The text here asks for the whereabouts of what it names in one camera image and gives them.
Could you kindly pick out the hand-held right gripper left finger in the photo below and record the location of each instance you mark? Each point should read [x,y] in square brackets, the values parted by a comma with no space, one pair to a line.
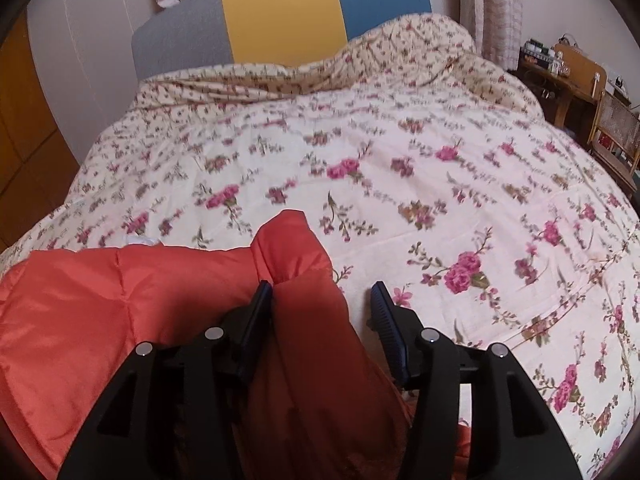
[257,325]

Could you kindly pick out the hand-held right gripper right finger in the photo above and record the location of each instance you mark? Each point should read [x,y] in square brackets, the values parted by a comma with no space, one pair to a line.
[387,320]

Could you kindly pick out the orange quilted jacket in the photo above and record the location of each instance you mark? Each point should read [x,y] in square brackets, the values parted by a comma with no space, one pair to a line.
[125,300]

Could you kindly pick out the floral quilt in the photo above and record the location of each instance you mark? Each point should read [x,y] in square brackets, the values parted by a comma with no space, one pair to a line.
[400,170]

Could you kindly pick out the wooden wardrobe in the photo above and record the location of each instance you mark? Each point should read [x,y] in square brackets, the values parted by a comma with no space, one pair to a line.
[30,150]

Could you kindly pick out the wooden desk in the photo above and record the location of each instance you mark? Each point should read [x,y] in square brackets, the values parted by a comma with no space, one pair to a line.
[560,90]

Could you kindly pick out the wooden cane chair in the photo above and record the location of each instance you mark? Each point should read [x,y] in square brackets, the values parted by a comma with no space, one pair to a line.
[617,130]

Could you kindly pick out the dark box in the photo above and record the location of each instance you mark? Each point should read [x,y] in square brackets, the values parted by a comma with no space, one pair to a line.
[535,52]

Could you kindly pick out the grey yellow blue headboard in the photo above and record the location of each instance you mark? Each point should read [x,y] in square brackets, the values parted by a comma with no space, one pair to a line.
[280,15]

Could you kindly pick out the brown wooden board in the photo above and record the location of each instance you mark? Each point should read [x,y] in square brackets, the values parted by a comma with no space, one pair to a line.
[580,67]

